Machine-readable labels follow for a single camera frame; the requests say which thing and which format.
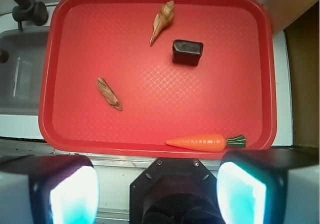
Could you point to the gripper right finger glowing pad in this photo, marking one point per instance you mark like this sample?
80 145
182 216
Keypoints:
274 186

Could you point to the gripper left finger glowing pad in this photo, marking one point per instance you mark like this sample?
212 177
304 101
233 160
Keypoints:
58 189

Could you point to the brown wood chip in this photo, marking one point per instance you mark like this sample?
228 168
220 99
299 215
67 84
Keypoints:
108 94

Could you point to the orange toy carrot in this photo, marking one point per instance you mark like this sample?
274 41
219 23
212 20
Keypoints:
208 142

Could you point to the grey sink basin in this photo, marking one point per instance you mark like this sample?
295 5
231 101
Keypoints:
21 75

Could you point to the red plastic tray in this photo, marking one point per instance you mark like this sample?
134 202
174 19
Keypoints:
231 92

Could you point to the dark brown rectangular block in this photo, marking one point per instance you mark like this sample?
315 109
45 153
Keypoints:
186 52

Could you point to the dark bronze faucet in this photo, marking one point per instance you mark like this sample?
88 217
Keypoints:
30 10

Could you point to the tan spiral seashell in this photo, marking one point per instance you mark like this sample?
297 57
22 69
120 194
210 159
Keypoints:
162 19

